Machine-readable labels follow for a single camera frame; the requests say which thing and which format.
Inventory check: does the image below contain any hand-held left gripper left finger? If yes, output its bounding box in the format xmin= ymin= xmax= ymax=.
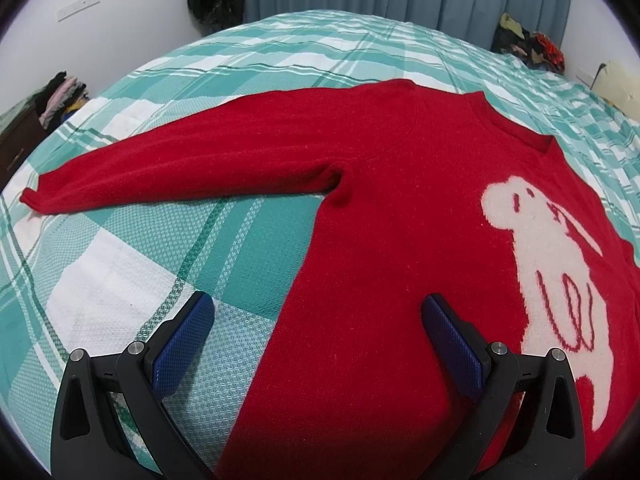
xmin=51 ymin=291 xmax=221 ymax=480

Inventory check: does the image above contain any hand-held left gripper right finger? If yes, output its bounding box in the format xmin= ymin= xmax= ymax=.
xmin=421 ymin=294 xmax=587 ymax=480

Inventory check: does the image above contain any red sweater with white animal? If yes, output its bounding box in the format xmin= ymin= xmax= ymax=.
xmin=20 ymin=79 xmax=640 ymax=480

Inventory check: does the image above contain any stack of folded clothes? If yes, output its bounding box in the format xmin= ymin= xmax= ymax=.
xmin=37 ymin=71 xmax=91 ymax=131

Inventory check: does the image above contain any pile of colourful clothes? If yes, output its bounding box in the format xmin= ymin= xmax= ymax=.
xmin=492 ymin=12 xmax=566 ymax=73

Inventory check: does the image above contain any bed with green plaid sheet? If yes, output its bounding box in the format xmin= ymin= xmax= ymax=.
xmin=0 ymin=10 xmax=640 ymax=480

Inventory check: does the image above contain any dark brown cabinet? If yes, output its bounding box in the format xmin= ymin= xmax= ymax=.
xmin=0 ymin=105 xmax=48 ymax=191

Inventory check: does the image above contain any pale green cloth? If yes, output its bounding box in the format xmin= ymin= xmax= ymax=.
xmin=0 ymin=97 xmax=38 ymax=133

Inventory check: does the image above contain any cream headboard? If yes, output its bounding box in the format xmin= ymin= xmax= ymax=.
xmin=592 ymin=60 xmax=640 ymax=121

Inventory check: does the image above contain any white wall plate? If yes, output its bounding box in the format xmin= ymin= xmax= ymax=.
xmin=56 ymin=0 xmax=100 ymax=22

